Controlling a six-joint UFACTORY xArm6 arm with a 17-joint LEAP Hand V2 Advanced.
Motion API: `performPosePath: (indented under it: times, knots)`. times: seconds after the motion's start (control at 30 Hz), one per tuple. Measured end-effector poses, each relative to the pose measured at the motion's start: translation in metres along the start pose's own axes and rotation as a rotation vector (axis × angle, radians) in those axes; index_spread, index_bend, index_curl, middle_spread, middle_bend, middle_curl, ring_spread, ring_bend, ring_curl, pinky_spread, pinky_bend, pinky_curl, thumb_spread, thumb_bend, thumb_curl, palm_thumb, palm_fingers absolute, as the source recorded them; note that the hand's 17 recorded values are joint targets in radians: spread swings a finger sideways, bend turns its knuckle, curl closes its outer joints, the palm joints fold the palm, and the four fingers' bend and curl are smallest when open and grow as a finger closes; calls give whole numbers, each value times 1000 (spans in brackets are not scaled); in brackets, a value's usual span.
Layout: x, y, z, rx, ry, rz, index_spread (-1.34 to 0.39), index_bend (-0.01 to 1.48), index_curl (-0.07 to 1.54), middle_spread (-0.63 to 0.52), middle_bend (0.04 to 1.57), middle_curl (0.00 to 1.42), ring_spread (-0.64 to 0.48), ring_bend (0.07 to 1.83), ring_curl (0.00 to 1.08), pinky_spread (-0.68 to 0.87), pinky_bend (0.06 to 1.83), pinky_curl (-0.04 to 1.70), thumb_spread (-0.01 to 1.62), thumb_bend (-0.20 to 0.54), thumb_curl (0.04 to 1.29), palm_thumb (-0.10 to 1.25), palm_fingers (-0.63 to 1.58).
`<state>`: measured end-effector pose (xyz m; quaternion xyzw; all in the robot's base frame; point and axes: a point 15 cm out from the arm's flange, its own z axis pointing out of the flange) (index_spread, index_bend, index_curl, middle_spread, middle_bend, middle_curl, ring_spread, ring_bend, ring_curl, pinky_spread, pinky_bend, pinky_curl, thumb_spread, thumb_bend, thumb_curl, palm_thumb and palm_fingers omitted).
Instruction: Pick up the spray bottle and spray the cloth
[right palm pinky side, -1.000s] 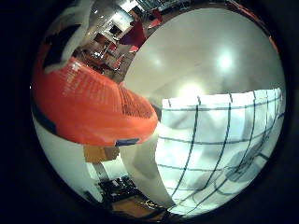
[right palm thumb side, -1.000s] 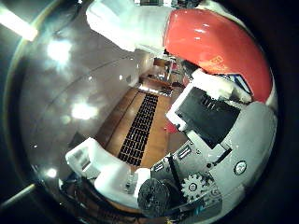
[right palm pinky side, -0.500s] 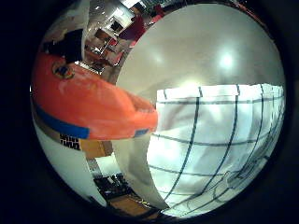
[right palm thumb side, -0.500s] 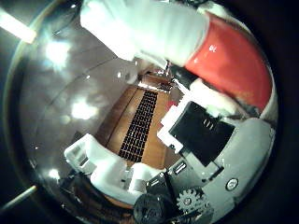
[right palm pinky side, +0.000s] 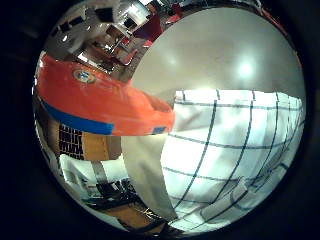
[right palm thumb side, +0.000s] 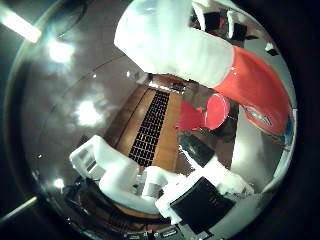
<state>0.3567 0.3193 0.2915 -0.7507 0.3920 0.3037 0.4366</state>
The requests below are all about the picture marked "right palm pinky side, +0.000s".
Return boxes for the white checked cloth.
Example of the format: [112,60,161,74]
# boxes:
[159,88,306,233]

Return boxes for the wooden cabinet with grille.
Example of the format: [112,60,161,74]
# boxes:
[46,122,123,162]

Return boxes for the dark red chair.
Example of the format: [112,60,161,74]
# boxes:
[132,13,165,43]

